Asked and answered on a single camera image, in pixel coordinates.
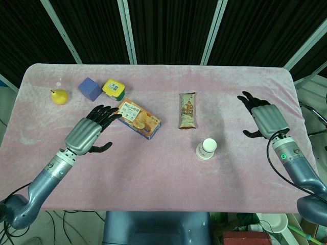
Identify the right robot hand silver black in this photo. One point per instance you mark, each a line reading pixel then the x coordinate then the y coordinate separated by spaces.
pixel 270 120

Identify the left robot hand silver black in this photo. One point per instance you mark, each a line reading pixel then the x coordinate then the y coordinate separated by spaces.
pixel 81 135

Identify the white paper cup stack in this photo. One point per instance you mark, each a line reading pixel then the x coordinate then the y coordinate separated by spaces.
pixel 206 149

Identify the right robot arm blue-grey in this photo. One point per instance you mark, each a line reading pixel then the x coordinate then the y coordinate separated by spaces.
pixel 301 173

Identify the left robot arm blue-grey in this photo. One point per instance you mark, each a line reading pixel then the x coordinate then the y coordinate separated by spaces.
pixel 41 178

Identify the yellow pear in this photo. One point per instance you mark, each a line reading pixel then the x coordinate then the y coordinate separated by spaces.
pixel 60 97

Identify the purple cube block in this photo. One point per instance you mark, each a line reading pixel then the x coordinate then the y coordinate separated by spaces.
pixel 89 89

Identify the yellow lidded green tub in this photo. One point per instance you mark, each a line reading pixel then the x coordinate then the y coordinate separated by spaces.
pixel 113 88

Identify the orange cookie box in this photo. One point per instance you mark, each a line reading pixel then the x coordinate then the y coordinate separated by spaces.
pixel 140 120

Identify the beige snack bar wrapper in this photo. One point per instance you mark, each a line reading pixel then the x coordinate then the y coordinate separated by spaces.
pixel 188 109

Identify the pink velvet tablecloth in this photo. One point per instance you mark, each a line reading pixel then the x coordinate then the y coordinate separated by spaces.
pixel 158 173

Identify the black partition panel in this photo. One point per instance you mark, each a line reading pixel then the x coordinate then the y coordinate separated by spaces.
pixel 260 30
pixel 171 30
pixel 94 30
pixel 25 38

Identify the white plastic bowl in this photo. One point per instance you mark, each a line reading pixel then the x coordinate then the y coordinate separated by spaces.
pixel 273 223

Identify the blue-grey robot torso base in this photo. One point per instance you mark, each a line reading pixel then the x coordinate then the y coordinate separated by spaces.
pixel 155 227

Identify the red box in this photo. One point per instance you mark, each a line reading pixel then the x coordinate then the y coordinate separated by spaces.
pixel 245 238

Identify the chrome metal chair frame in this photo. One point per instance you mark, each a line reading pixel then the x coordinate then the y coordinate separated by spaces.
pixel 315 113

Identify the pale partition frame post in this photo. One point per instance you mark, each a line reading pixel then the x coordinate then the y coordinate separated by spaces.
pixel 306 46
pixel 63 35
pixel 309 79
pixel 7 83
pixel 212 35
pixel 128 35

